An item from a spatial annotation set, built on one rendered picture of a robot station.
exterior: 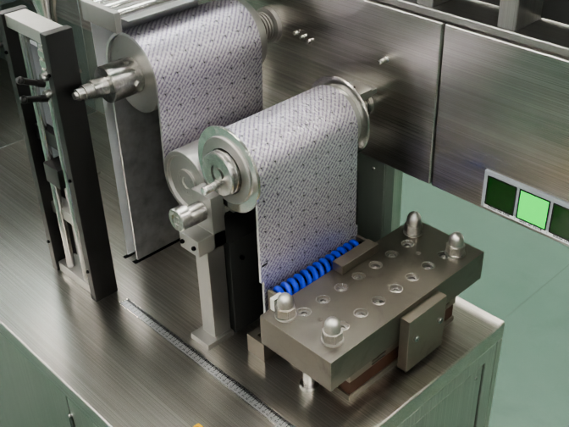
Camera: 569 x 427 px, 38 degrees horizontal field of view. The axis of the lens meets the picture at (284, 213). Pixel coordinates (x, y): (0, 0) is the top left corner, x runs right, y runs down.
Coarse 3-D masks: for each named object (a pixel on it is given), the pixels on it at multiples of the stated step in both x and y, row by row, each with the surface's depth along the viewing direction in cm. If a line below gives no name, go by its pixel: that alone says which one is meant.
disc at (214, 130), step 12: (204, 132) 132; (216, 132) 130; (228, 132) 127; (240, 144) 126; (252, 168) 126; (252, 180) 128; (252, 192) 129; (228, 204) 136; (240, 204) 133; (252, 204) 130
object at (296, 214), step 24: (312, 168) 137; (336, 168) 141; (264, 192) 131; (288, 192) 135; (312, 192) 139; (336, 192) 144; (264, 216) 133; (288, 216) 137; (312, 216) 142; (336, 216) 147; (264, 240) 135; (288, 240) 140; (312, 240) 145; (288, 264) 142
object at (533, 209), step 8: (520, 200) 133; (528, 200) 132; (536, 200) 131; (520, 208) 134; (528, 208) 132; (536, 208) 131; (544, 208) 130; (520, 216) 134; (528, 216) 133; (536, 216) 132; (544, 216) 131; (536, 224) 132; (544, 224) 131
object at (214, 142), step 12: (348, 96) 142; (360, 120) 142; (360, 132) 143; (204, 144) 133; (216, 144) 130; (228, 144) 128; (204, 156) 134; (240, 156) 127; (240, 168) 128; (240, 192) 131
